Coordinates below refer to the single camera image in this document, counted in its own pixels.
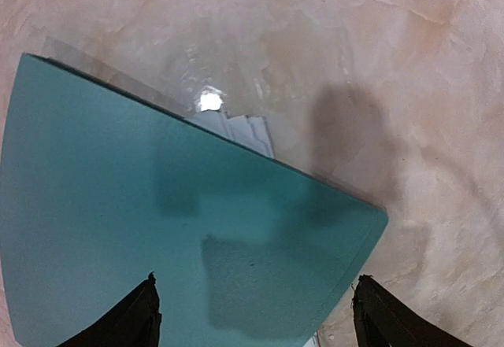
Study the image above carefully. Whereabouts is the green file folder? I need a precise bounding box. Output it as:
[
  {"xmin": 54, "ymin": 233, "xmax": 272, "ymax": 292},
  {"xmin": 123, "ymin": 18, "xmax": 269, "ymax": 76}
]
[{"xmin": 1, "ymin": 54, "xmax": 387, "ymax": 346}]

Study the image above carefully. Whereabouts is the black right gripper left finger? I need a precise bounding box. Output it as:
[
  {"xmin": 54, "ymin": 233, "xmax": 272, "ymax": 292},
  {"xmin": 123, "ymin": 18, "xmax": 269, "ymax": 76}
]
[{"xmin": 60, "ymin": 273, "xmax": 161, "ymax": 347}]

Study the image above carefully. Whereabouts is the white paper stack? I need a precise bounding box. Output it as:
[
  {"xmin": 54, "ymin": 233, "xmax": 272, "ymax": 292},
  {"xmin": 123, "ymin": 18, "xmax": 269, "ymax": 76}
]
[{"xmin": 187, "ymin": 111, "xmax": 275, "ymax": 158}]

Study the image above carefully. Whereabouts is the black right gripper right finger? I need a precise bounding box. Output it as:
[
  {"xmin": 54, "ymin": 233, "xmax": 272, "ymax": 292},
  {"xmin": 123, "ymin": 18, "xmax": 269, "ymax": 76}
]
[{"xmin": 352, "ymin": 275, "xmax": 470, "ymax": 347}]

